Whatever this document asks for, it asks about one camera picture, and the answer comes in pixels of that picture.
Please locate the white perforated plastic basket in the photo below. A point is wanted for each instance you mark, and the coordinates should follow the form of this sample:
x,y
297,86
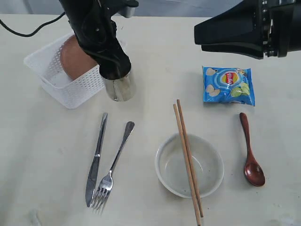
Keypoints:
x,y
46,63

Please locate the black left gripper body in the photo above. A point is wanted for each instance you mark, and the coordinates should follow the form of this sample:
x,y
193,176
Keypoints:
x,y
91,21

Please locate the dark red wooden spoon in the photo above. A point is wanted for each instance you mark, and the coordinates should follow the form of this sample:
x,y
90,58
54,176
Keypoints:
x,y
252,170

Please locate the light wooden chopstick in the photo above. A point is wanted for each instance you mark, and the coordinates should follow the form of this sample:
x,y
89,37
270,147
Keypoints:
x,y
187,165

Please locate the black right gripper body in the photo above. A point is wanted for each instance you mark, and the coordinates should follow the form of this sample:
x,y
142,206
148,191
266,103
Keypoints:
x,y
281,25

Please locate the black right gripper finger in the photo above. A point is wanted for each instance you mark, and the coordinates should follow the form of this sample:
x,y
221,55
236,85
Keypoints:
x,y
239,25
256,52

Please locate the white ceramic bowl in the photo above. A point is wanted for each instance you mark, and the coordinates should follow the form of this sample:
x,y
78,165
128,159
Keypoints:
x,y
171,170

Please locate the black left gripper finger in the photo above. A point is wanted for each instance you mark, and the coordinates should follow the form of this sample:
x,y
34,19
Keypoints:
x,y
113,62

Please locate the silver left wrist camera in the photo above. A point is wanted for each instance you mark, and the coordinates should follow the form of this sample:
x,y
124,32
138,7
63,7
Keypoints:
x,y
127,12

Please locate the silver table knife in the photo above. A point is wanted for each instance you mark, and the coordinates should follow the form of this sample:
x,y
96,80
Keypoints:
x,y
93,172

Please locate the stainless steel cup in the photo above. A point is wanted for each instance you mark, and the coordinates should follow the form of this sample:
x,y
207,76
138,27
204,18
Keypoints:
x,y
122,89

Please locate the blue chips bag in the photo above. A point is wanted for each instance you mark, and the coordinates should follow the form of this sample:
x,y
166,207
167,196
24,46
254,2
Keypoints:
x,y
228,85

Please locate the brown round plate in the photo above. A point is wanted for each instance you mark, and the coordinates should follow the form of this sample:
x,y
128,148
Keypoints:
x,y
75,62

